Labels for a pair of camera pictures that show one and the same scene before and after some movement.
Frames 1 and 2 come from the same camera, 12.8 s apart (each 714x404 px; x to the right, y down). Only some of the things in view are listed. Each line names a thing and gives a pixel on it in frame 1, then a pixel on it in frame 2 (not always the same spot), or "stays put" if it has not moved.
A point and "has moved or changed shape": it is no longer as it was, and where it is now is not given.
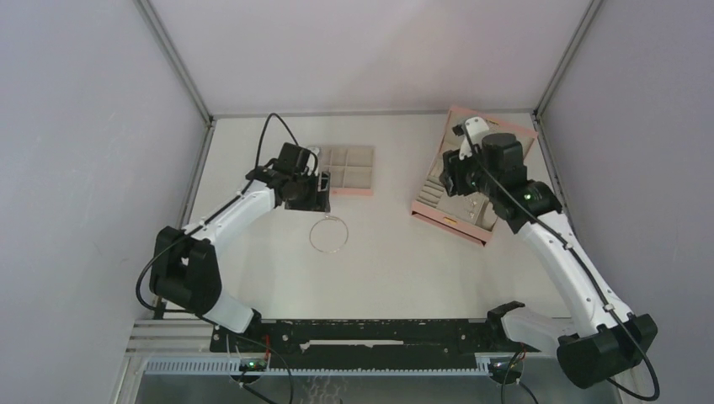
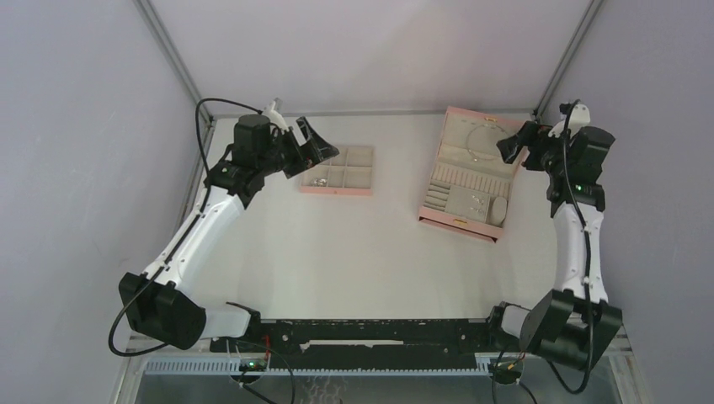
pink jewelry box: (473, 215) stays put
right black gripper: (450, 173) → (533, 135)
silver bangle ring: (328, 216) has moved or changed shape
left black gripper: (318, 201) → (321, 151)
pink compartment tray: (351, 169) stays put
